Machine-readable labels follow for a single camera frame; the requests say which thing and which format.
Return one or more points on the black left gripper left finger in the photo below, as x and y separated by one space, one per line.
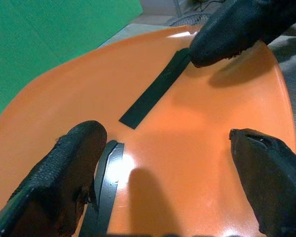
51 177

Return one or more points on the black tape strip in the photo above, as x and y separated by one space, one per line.
156 91
104 187

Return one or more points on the grey woven cloth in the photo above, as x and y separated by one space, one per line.
292 81

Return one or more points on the orange plastic plate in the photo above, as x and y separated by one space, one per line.
148 128

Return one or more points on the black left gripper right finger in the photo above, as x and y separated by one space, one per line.
269 177

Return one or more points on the green screen panel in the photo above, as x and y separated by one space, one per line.
47 49

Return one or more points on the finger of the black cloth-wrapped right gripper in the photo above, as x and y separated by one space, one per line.
232 32

